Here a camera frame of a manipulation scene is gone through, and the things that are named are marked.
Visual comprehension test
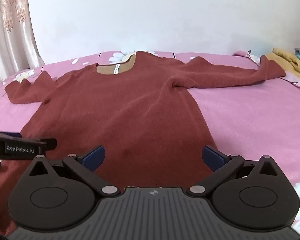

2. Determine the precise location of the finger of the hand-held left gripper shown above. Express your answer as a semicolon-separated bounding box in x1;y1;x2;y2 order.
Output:
0;130;22;139
39;138;57;153

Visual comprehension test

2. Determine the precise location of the rust brown sweater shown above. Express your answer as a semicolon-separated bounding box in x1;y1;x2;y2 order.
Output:
0;51;287;233

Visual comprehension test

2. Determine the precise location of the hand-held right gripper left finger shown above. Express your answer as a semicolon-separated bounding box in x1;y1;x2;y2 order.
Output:
27;145;121;197

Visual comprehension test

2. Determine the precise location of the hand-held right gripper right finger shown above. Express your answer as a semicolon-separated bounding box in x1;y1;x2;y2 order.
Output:
187;145;281;197

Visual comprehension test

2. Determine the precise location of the beige patterned curtain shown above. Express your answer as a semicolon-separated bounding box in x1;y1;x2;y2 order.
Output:
0;0;45;90

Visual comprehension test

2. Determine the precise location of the pink floral blanket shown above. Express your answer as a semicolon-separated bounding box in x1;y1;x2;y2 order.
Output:
0;50;300;238

